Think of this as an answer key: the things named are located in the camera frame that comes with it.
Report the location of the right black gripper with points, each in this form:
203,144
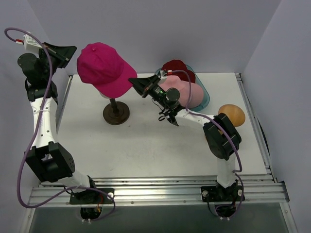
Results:
146,87

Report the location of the magenta baseball cap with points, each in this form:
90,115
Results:
101,66

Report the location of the dark red cap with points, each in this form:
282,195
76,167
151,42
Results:
180,69

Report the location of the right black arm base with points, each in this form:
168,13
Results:
223,202

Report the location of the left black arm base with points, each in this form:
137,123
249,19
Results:
92,202

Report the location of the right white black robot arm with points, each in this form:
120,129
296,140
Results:
175,98

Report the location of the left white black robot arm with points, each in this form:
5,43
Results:
47,158

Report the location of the dark round mannequin stand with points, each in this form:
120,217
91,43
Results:
116,112

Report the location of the teal transparent plastic tray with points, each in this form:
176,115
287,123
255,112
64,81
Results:
205,97

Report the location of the wooden egg-shaped hat stand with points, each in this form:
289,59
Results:
234,113

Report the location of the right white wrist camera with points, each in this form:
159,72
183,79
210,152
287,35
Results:
163,74

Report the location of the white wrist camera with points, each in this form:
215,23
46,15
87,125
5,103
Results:
30,44
163,74

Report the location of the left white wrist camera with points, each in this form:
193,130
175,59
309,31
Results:
30,44

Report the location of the aluminium front rail frame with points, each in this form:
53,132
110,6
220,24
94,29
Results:
152,163

